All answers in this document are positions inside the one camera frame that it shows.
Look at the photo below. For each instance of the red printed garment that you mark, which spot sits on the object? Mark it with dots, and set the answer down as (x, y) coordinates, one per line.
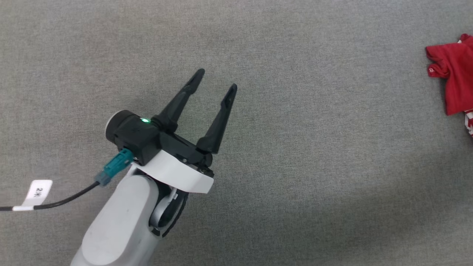
(456, 74)

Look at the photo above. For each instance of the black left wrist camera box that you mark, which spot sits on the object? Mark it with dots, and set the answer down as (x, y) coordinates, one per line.
(133, 135)

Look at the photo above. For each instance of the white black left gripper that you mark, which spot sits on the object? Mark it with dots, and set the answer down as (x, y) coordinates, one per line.
(177, 170)

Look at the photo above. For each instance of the grey fabric sofa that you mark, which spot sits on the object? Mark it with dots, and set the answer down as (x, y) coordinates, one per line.
(314, 166)

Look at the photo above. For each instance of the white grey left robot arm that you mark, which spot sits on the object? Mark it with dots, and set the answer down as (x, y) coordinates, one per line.
(118, 225)

